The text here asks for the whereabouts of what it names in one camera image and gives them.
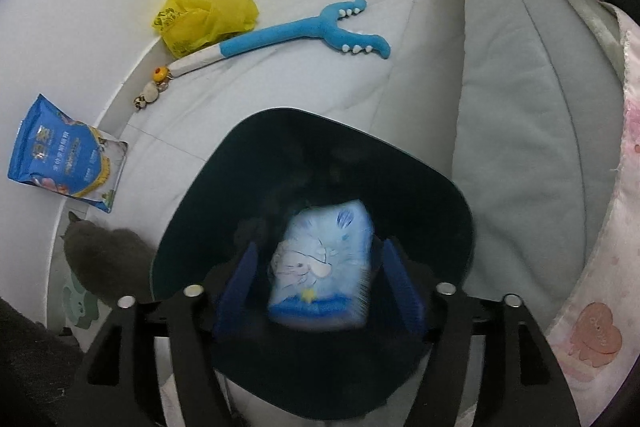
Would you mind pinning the pink cartoon print blanket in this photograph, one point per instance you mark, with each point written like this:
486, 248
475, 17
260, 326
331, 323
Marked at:
595, 337

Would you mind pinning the blue plush slingshot toy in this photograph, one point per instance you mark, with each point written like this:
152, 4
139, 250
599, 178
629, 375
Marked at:
323, 26

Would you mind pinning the yellow plastic bag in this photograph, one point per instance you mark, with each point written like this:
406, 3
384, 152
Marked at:
187, 26

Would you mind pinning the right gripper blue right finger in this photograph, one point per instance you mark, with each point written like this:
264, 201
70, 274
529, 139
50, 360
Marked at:
410, 304

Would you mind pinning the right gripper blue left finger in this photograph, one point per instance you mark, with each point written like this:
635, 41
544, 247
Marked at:
231, 304

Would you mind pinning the blue snack bag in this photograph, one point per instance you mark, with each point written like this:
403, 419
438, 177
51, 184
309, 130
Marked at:
66, 156

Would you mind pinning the dark teal trash bin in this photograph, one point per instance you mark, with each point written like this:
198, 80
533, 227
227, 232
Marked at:
271, 166

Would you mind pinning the blue tissue packet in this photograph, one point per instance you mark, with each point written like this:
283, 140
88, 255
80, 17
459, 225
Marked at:
321, 270

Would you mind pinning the small duck keychain toys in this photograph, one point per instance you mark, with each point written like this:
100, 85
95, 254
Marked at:
153, 89

